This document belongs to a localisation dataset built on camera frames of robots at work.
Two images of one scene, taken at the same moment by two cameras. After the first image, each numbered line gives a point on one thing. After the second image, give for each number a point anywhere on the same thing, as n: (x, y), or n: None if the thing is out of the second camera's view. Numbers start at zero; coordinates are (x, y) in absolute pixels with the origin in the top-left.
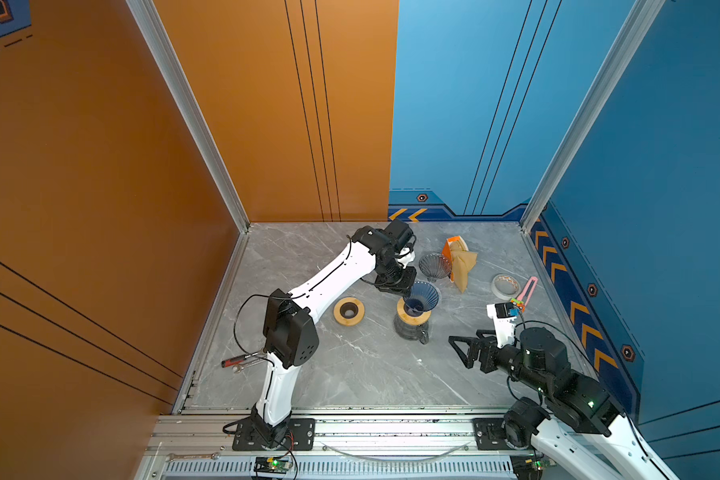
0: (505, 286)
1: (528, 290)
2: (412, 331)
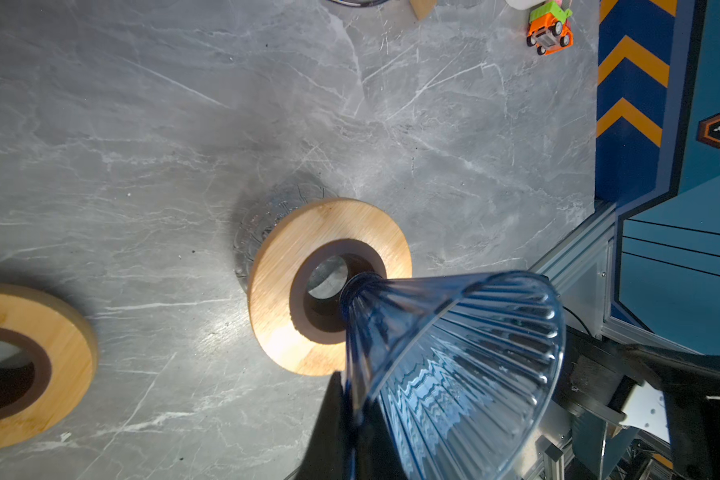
0: (524, 4)
1: (548, 29)
2: (263, 212)
